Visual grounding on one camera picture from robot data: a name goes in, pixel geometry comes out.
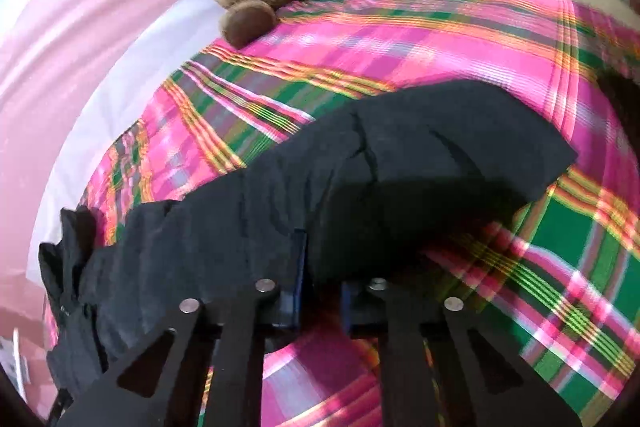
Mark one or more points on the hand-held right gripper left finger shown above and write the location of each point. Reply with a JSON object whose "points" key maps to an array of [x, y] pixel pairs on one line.
{"points": [[294, 287]]}

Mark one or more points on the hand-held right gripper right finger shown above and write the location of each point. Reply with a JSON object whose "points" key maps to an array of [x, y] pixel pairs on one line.
{"points": [[357, 307]]}

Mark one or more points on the black garment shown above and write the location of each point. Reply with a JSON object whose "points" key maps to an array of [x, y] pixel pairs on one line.
{"points": [[410, 147]]}

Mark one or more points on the pink plaid blanket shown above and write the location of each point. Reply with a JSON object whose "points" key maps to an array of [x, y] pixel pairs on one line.
{"points": [[450, 37]]}

